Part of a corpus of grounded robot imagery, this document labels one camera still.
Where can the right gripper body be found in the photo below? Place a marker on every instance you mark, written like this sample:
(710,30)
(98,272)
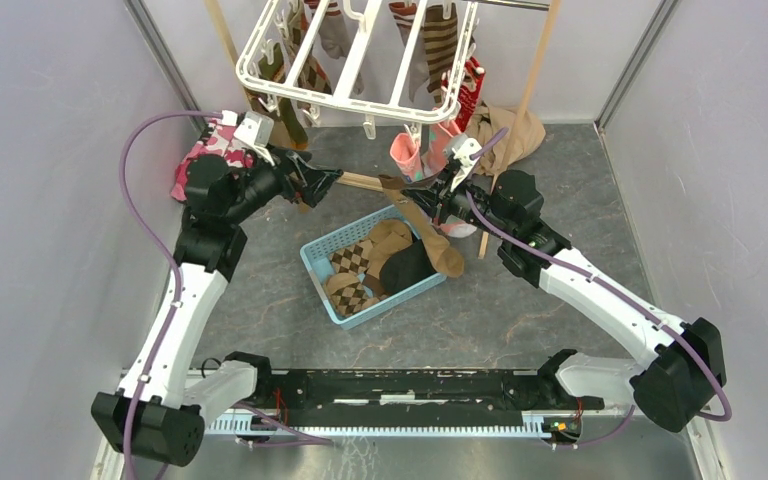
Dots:
(458,202)

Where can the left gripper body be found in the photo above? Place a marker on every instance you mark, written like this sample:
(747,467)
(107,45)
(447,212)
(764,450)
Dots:
(291,188)

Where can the tan sock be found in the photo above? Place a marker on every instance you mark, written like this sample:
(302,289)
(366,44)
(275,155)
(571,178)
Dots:
(444,258)

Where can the white plastic clip hanger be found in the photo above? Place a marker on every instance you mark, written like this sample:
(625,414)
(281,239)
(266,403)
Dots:
(271,25)

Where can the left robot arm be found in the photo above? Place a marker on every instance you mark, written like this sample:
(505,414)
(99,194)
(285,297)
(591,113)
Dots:
(154,414)

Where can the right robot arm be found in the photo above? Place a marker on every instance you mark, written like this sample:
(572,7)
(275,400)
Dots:
(676,370)

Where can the pink sock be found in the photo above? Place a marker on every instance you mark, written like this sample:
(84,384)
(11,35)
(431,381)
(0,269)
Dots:
(405,150)

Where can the black sock in basket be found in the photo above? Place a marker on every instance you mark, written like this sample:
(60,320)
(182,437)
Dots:
(405,268)

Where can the blue plastic basket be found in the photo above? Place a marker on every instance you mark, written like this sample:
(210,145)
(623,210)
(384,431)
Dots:
(390,232)

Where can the green striped sock right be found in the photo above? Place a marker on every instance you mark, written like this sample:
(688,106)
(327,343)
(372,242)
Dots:
(288,131)

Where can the pink camouflage cloth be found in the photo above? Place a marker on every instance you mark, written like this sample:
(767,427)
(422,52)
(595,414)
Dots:
(216,141)

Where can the beige cloth pile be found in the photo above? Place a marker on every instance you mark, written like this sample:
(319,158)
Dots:
(487,120)

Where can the argyle sock in basket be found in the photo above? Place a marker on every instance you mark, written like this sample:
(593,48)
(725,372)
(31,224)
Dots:
(354,286)

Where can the red snowflake sock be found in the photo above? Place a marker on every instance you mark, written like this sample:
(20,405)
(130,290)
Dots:
(469,92)

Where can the brown striped sock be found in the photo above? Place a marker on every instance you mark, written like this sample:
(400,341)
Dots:
(434,51)

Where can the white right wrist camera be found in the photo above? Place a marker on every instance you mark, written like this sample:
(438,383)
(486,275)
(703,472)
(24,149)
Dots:
(460,153)

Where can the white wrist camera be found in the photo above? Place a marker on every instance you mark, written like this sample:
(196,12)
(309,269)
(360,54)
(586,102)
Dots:
(460,153)
(247,137)

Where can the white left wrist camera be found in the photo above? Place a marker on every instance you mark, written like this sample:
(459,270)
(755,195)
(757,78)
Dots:
(247,137)

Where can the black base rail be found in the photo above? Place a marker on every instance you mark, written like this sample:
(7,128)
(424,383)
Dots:
(413,397)

